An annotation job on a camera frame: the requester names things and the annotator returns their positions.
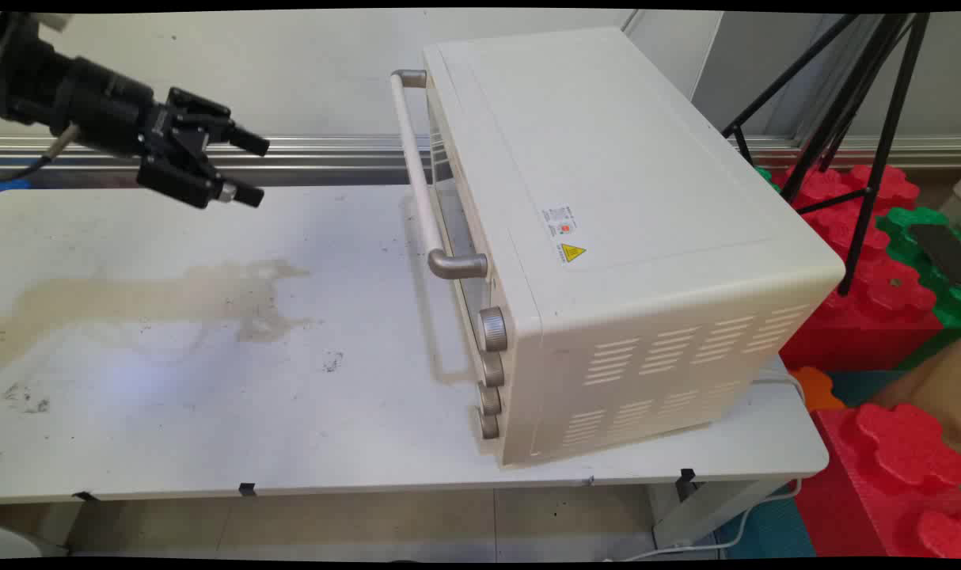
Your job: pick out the yellow warning sticker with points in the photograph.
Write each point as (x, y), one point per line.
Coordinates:
(572, 253)

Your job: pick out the black tripod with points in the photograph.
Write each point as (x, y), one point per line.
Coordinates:
(884, 134)

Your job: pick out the red foam block with bumps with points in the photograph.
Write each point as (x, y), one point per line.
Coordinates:
(900, 467)

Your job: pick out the white table leg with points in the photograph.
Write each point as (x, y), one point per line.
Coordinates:
(710, 511)

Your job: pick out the green foam block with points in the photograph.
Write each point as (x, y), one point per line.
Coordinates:
(908, 237)

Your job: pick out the cream toaster oven body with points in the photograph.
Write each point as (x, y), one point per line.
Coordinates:
(647, 198)

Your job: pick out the white text label sticker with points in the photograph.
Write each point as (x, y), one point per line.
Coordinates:
(560, 221)

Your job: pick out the teal foam mat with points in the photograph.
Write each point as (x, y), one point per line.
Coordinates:
(773, 530)

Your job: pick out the brown cardboard box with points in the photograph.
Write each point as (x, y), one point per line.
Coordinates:
(936, 388)

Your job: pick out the large silver oven knob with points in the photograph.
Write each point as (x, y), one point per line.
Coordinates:
(494, 328)

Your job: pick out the small green foam piece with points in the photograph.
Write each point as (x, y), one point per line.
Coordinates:
(763, 174)

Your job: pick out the red foam block stack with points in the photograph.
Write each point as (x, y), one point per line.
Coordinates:
(876, 309)

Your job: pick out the black table edge clip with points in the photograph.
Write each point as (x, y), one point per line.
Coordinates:
(85, 496)
(247, 489)
(687, 483)

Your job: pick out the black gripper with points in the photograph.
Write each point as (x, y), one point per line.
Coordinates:
(104, 107)

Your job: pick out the blue object behind table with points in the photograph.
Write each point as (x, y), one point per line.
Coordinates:
(12, 184)

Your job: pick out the dark flat object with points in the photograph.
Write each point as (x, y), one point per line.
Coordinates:
(940, 249)

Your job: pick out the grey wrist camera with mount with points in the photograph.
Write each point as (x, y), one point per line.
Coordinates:
(53, 20)

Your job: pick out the orange foam piece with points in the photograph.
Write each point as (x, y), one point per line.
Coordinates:
(814, 388)

